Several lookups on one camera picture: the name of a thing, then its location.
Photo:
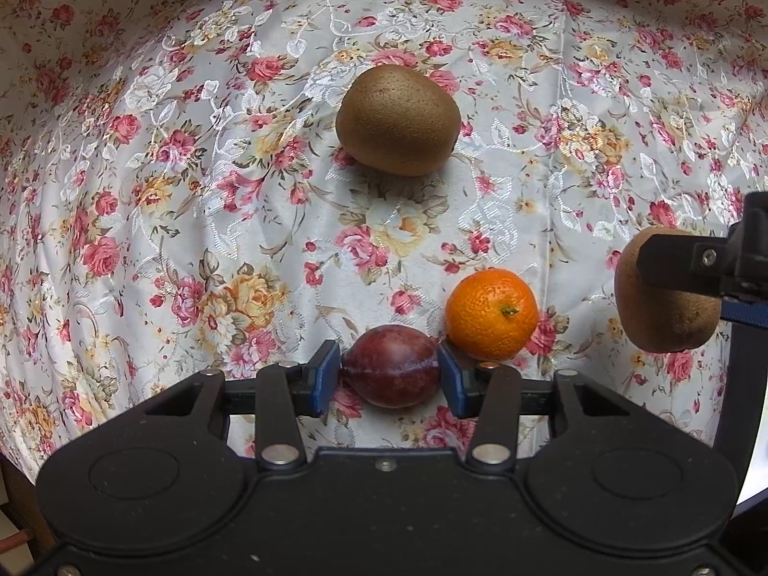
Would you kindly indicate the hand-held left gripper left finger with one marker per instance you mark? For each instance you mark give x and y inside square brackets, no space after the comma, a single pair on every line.
[327,379]

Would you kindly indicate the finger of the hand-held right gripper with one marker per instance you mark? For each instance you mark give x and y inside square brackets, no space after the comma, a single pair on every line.
[678,261]
[747,316]

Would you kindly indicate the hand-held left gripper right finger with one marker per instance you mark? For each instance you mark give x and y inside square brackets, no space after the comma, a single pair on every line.
[453,383]

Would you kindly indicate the brown kiwi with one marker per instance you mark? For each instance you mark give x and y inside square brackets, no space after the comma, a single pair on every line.
[666,318]
[396,120]

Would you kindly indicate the dark red plum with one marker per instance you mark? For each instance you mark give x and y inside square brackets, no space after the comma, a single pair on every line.
[390,366]

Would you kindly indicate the orange tangerine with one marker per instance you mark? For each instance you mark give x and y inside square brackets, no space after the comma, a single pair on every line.
[492,315]

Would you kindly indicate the black box with white inside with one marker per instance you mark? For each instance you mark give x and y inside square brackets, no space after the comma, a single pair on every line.
[729,396]

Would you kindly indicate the floral cloth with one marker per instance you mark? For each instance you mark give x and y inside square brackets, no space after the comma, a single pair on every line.
[180,192]

